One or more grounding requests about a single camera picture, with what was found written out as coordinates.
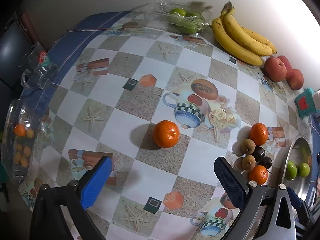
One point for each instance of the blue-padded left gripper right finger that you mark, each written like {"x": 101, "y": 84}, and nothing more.
{"x": 277, "y": 221}

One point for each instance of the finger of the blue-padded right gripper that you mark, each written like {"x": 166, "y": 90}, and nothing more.
{"x": 298, "y": 204}

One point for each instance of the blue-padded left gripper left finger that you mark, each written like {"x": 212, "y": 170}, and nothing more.
{"x": 48, "y": 221}

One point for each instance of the orange tangerine low pile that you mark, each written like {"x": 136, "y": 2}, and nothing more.
{"x": 259, "y": 174}

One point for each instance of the dark plum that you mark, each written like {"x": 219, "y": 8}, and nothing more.
{"x": 258, "y": 153}
{"x": 266, "y": 162}

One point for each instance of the brown longan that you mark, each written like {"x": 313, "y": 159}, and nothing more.
{"x": 248, "y": 162}
{"x": 247, "y": 146}

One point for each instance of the orange tangerine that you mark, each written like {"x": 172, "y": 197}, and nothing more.
{"x": 166, "y": 134}
{"x": 258, "y": 134}

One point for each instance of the green jujube large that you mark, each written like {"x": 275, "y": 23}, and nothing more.
{"x": 291, "y": 171}

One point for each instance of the stainless steel bowl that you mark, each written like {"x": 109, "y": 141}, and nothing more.
{"x": 299, "y": 152}

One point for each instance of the clear container of kumquats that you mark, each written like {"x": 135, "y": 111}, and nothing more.
{"x": 18, "y": 139}

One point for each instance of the teal toy box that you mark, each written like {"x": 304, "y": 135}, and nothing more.
{"x": 305, "y": 104}

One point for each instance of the red apple far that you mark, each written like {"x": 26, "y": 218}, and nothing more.
{"x": 296, "y": 80}

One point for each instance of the red apple middle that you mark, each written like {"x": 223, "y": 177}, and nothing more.
{"x": 289, "y": 69}

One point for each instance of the clear glass mug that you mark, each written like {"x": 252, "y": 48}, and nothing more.
{"x": 38, "y": 70}

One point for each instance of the checkered patterned tablecloth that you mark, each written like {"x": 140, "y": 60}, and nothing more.
{"x": 116, "y": 81}

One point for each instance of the yellow banana bunch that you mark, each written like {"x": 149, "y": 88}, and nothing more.
{"x": 244, "y": 44}

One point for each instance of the clear bag of green fruit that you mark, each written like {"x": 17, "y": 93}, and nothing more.
{"x": 184, "y": 18}

